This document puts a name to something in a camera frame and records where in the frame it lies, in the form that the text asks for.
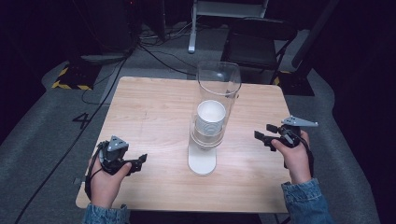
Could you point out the white cup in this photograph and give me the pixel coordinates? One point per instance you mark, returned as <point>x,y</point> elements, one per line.
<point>211,116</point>

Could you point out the dark equipment box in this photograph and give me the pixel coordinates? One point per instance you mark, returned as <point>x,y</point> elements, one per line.
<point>106,28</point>

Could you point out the black folding chair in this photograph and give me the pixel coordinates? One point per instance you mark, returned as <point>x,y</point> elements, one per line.
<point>255,46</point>

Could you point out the black yellow-striped floor plate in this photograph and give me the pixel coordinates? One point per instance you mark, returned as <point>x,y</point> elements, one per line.
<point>295,84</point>
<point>76,77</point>

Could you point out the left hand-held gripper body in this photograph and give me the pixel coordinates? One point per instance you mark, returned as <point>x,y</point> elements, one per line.
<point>116,148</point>

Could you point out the white desk frame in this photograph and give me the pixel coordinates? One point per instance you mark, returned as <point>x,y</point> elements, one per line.
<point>193,31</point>

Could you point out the person's right hand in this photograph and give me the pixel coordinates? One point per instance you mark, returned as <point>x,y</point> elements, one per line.
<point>294,161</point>

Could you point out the clear tube cup dispenser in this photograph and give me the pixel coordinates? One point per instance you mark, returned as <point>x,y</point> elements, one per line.
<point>214,93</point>

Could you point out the person's left hand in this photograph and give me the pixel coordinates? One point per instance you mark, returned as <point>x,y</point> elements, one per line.
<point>106,185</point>

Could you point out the black slanted stand pole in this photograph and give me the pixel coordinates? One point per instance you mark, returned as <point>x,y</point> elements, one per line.
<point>314,34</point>

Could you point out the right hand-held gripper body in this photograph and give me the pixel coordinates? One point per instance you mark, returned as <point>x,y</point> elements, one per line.
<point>292,130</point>

